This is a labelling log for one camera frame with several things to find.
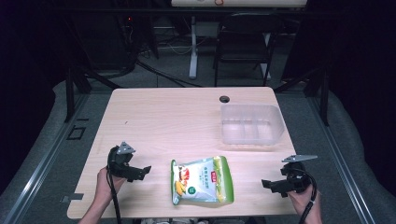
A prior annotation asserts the black floor cable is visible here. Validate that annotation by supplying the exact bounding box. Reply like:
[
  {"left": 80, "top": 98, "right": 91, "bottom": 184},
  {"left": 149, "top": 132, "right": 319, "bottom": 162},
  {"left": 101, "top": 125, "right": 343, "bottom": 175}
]
[{"left": 135, "top": 59, "right": 204, "bottom": 89}]

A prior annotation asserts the clear plastic container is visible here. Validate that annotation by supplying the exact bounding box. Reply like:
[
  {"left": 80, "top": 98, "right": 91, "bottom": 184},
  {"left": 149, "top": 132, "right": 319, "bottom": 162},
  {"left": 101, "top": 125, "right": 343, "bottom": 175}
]
[{"left": 219, "top": 104, "right": 285, "bottom": 147}]

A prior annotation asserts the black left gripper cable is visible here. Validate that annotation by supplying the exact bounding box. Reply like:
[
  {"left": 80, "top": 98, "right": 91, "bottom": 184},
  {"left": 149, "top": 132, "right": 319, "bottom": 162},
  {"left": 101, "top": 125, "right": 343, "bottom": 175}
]
[{"left": 106, "top": 170, "right": 123, "bottom": 224}]

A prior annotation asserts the grey tape strip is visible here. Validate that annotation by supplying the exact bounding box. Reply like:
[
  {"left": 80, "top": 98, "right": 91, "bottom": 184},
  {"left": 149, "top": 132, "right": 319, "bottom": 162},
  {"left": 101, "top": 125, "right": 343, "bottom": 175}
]
[{"left": 60, "top": 192, "right": 85, "bottom": 203}]

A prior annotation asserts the person's right hand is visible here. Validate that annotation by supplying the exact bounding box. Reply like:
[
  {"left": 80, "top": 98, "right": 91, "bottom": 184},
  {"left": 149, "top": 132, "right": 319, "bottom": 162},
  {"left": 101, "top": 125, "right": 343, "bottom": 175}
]
[{"left": 287, "top": 184, "right": 319, "bottom": 217}]

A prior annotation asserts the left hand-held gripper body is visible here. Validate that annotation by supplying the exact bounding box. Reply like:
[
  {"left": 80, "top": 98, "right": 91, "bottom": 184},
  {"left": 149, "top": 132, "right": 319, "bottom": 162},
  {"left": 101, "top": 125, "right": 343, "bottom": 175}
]
[{"left": 106, "top": 141, "right": 138, "bottom": 180}]

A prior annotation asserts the white table leg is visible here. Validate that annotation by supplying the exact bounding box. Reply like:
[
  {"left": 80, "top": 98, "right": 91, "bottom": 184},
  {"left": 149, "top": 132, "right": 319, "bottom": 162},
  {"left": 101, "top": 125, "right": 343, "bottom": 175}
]
[{"left": 188, "top": 15, "right": 200, "bottom": 80}]

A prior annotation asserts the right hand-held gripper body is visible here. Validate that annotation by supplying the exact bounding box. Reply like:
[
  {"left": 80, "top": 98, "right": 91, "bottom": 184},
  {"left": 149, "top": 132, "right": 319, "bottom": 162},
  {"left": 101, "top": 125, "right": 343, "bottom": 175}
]
[{"left": 279, "top": 154, "right": 318, "bottom": 194}]

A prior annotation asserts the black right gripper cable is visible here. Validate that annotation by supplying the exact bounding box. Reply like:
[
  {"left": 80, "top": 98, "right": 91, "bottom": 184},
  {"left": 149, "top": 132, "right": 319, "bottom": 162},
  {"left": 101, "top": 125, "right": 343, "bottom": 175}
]
[{"left": 295, "top": 167, "right": 318, "bottom": 224}]

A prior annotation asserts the green and white snack bag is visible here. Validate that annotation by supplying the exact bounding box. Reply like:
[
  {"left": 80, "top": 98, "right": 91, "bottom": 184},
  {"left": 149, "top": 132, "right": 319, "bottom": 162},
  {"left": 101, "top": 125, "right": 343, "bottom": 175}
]
[{"left": 169, "top": 155, "right": 235, "bottom": 206}]

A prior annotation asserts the aluminium floor rail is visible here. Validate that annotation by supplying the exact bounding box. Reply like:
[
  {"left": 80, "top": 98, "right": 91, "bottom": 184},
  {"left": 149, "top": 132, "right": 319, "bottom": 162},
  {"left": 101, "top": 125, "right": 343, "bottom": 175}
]
[
  {"left": 0, "top": 92, "right": 92, "bottom": 224},
  {"left": 305, "top": 92, "right": 377, "bottom": 224}
]

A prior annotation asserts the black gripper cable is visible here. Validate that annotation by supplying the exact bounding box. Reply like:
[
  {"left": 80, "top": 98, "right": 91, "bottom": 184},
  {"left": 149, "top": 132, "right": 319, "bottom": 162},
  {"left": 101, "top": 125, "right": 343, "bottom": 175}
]
[
  {"left": 106, "top": 170, "right": 123, "bottom": 224},
  {"left": 295, "top": 167, "right": 318, "bottom": 224}
]

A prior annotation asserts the person's left hand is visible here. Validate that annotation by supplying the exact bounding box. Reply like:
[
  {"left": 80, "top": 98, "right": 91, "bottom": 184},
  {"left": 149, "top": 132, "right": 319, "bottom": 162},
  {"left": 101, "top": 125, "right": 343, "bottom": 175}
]
[{"left": 96, "top": 167, "right": 127, "bottom": 207}]

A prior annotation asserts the black chair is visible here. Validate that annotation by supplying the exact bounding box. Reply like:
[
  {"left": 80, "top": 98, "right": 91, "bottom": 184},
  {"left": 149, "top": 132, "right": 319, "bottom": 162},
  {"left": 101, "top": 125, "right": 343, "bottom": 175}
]
[{"left": 212, "top": 12, "right": 282, "bottom": 88}]

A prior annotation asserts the black metal stand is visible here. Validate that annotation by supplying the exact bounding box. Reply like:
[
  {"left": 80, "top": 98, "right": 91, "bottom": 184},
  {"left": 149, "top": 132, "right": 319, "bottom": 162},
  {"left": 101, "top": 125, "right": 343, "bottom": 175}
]
[
  {"left": 63, "top": 65, "right": 123, "bottom": 124},
  {"left": 273, "top": 65, "right": 332, "bottom": 127}
]

